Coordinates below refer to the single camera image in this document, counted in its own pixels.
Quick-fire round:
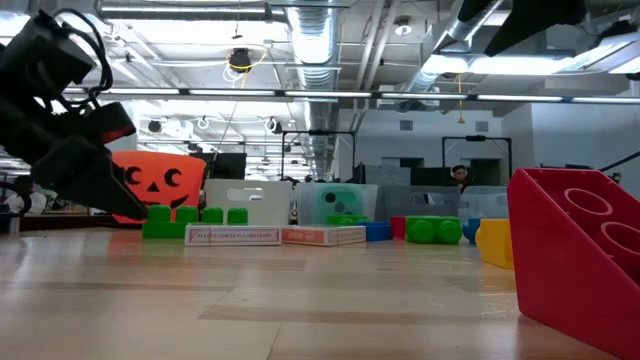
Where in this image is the bright ceiling light panel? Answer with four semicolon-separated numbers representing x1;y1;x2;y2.
419;52;576;77

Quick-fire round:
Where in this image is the green two-stud toy brick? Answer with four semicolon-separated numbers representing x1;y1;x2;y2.
404;214;463;246

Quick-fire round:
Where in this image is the black ceiling-hung device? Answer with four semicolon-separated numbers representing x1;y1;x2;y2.
228;47;253;75

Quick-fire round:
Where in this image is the green four-stud toy brick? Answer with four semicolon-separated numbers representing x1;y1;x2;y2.
141;204;250;240

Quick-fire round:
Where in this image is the black monitor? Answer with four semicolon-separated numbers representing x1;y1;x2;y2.
199;152;248;181

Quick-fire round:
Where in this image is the grey plastic bin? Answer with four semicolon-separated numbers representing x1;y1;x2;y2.
379;185;462;221

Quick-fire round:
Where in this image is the clear plastic bin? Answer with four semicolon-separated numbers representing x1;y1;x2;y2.
458;185;510;221
294;182;380;227

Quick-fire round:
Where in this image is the yellow toy brick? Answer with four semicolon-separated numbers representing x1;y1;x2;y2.
474;217;516;270

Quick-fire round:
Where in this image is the long ceiling light strip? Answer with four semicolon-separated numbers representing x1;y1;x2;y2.
64;87;640;105

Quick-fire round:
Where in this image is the silver slanted ventilation duct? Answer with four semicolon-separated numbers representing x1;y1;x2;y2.
399;0;504;114

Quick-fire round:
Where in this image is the teal foam die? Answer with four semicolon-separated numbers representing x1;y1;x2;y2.
319;187;369;224

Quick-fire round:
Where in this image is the small green toy brick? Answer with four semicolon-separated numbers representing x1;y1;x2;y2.
326;214;370;227

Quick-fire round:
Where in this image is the card deck with red end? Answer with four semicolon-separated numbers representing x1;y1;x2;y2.
280;224;368;248

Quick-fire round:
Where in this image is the card deck printed plastic coated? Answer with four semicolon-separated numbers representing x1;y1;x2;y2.
184;224;283;248

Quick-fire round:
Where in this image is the person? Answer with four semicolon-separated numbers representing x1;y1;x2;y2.
448;163;471;194
4;174;49;217

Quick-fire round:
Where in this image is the blue toy brick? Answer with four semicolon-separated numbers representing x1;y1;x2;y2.
461;216;483;245
355;221;395;243

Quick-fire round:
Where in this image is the black metal frame stand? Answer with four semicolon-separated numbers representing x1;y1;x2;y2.
280;128;357;184
441;134;513;187

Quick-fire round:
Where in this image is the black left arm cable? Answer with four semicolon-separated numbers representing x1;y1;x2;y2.
52;7;114;109

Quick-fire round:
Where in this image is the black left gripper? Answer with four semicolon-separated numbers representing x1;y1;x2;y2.
0;9;150;222

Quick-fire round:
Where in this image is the red toy brick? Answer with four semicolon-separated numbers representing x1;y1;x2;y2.
506;166;640;360
390;215;408;242

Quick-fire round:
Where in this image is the orange pumpkin bucket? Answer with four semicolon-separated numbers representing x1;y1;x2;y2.
110;150;207;225

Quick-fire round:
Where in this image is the white plastic bin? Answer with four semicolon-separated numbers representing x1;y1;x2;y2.
204;178;295;227

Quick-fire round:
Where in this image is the silver spiral ventilation duct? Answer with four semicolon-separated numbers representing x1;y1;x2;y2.
284;0;346;184

